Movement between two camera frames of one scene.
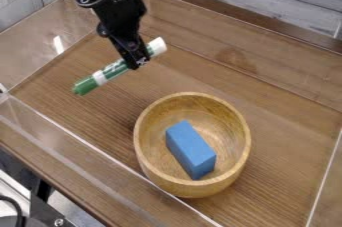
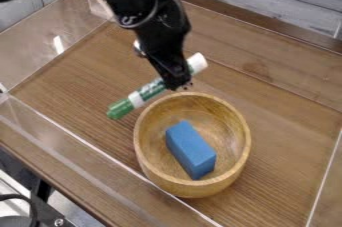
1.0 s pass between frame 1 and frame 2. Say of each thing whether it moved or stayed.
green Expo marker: moved
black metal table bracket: stayed
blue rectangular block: stayed
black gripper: moved
